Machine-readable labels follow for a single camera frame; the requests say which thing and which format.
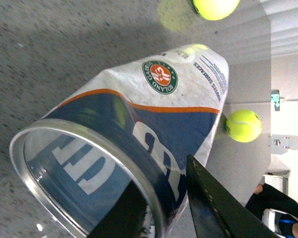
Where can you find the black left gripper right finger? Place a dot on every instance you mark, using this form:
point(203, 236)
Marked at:
point(215, 212)

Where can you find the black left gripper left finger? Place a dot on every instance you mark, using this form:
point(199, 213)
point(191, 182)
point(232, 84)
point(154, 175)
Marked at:
point(129, 218)

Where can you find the clear tennis ball can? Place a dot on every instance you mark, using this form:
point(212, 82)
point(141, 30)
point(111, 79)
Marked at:
point(135, 122)

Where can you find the far right tennis ball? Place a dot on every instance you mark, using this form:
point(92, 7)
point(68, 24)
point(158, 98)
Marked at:
point(243, 126)

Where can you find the tennis ball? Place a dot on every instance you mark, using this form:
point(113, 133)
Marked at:
point(215, 9)
point(243, 126)

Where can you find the right centre tennis ball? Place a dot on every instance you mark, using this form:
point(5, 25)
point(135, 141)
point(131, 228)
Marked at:
point(215, 9)

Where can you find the person in dark jacket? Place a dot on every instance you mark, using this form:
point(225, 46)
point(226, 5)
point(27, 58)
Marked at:
point(265, 198)

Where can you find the green exit sign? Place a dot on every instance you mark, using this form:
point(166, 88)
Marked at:
point(275, 99)

